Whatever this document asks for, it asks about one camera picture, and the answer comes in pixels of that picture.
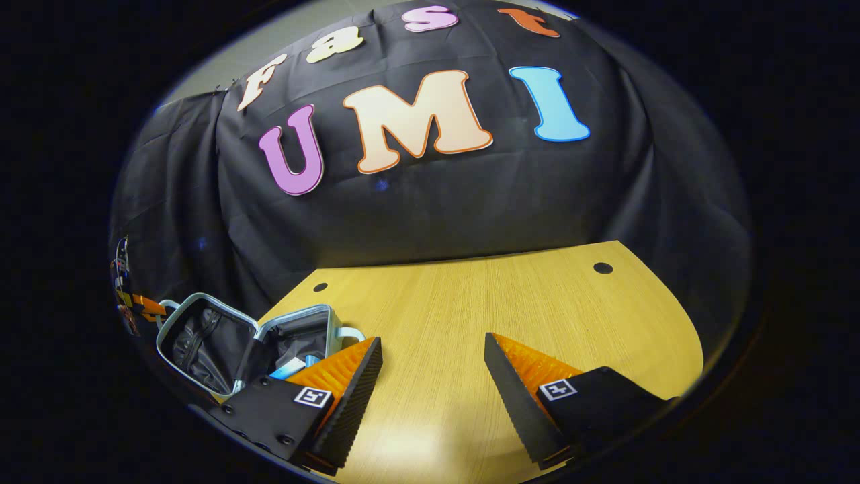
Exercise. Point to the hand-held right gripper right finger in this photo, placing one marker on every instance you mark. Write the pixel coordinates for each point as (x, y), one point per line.
(517, 403)

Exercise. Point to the black backdrop cloth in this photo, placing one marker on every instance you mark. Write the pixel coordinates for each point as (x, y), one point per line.
(470, 208)

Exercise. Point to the small light blue suitcase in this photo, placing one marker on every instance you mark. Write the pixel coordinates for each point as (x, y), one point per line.
(208, 343)

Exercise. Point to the round table grommet hole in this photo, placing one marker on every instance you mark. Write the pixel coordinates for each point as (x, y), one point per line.
(603, 267)

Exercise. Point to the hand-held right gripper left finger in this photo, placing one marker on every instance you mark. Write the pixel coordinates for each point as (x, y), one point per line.
(356, 403)

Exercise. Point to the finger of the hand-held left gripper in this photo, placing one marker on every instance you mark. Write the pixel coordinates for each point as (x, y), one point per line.
(151, 308)

